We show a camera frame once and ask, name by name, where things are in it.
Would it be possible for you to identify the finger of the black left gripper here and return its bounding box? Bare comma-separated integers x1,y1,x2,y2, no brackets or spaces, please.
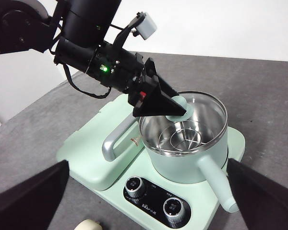
128,75,187,118
144,57,178,97

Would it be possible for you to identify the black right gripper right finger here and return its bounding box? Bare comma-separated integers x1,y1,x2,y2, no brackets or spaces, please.
227,158,288,230

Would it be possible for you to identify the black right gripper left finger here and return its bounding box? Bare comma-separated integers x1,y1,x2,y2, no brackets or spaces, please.
0,160,70,230

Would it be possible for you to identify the glass pot lid green knob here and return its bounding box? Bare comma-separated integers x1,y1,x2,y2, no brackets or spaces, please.
138,91,228,153

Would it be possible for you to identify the white rectangular steamed bun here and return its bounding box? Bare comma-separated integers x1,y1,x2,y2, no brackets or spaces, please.
74,219,104,230

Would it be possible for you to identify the mint green breakfast machine base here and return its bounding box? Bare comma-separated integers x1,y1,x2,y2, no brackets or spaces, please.
55,92,247,230

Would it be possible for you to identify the silver round control knob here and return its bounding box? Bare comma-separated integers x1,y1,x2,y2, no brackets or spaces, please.
163,197,184,223
124,176,149,200

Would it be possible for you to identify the black glossy control panel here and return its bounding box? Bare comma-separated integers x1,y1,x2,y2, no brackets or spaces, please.
123,176,192,229

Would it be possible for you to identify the pale grey left camera box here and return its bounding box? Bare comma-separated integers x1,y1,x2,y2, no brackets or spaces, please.
135,11,158,39

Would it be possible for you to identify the steel wire steaming rack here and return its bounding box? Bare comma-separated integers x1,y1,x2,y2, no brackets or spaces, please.
158,126,207,151

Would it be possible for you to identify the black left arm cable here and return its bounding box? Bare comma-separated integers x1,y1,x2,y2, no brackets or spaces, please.
62,63,112,99

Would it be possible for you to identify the silver griddle lid handle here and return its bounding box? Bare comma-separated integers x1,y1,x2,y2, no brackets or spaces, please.
102,115,141,161

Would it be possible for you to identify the mint green pot with handle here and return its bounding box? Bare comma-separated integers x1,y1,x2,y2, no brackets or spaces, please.
138,91,240,213

